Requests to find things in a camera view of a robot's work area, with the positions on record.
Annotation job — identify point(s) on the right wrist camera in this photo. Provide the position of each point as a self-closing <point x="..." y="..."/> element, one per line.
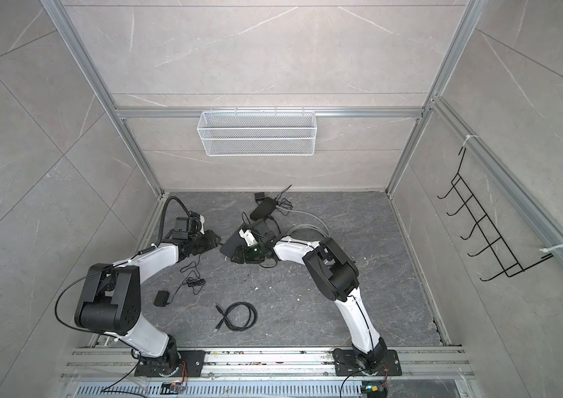
<point x="248" y="237"/>

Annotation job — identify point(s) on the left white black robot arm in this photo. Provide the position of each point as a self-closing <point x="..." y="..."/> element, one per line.
<point x="110" y="301"/>

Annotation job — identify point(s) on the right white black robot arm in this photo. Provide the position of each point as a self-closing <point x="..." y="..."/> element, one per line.
<point x="333" y="272"/>

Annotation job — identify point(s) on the aluminium mounting rail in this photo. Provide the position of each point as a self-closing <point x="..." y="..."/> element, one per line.
<point x="268" y="364"/>

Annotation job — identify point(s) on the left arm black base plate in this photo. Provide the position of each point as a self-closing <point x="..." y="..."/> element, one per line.
<point x="182" y="363"/>

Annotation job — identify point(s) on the black power adapter with cable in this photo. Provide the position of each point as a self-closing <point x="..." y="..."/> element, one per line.
<point x="284" y="205"/>

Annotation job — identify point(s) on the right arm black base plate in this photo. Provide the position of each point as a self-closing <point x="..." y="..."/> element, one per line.
<point x="352" y="363"/>

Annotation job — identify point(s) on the ribbed black network switch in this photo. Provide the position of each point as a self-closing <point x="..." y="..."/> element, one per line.
<point x="264" y="209"/>

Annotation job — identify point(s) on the black wire hook rack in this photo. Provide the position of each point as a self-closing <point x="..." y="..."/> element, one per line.
<point x="495" y="244"/>

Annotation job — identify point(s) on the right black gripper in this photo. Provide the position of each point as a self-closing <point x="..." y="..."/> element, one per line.
<point x="244" y="257"/>

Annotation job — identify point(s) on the white wire mesh basket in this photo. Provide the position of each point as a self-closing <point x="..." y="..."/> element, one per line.
<point x="258" y="133"/>

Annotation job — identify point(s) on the dark grey network switch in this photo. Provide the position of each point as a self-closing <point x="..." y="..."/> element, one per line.
<point x="230" y="246"/>

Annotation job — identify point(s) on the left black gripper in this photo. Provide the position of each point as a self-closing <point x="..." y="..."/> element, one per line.
<point x="212" y="240"/>

